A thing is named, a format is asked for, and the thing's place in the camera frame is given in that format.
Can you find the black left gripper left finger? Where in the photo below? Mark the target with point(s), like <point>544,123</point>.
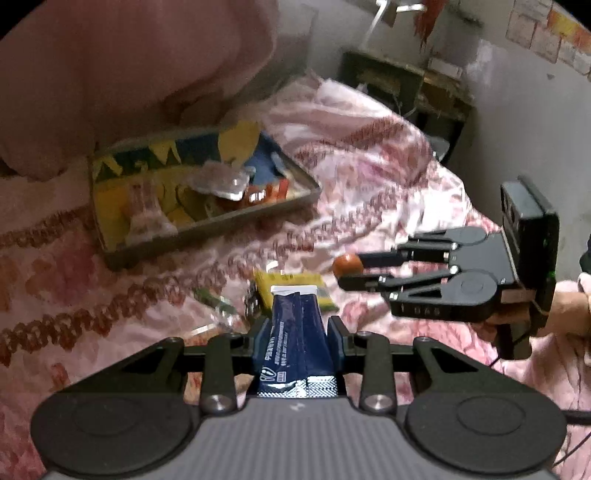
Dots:
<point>226,356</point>

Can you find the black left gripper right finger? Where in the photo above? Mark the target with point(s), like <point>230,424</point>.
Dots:
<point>369,355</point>

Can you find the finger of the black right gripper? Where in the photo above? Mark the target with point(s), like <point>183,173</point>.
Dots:
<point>365,282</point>
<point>383,259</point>

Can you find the dark blue sachet pack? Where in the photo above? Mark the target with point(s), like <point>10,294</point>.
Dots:
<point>297,363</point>

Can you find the clear rice cracker packet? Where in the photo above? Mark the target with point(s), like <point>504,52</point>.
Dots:
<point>147,221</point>

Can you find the clear bag orange snacks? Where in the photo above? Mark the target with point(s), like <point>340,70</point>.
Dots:
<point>224,189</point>

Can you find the person's right hand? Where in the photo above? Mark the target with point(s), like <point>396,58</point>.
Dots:
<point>569,314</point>

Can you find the clear green-topped snack packet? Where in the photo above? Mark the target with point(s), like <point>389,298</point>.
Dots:
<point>217,316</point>

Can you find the small black wrapped candy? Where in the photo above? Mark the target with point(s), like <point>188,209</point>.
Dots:
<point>252,303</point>

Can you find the yellow snack packet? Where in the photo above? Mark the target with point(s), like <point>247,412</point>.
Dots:
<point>269,284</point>

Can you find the pink floral bed quilt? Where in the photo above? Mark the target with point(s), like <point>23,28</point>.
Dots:
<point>65,315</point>

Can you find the dark bedside cabinet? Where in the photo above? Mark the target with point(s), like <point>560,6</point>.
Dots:
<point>433,102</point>

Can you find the cartoon printed tin tray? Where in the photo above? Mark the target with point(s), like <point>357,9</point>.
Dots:
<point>159,193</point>

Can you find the pink pillow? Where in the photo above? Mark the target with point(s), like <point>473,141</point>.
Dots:
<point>79,75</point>

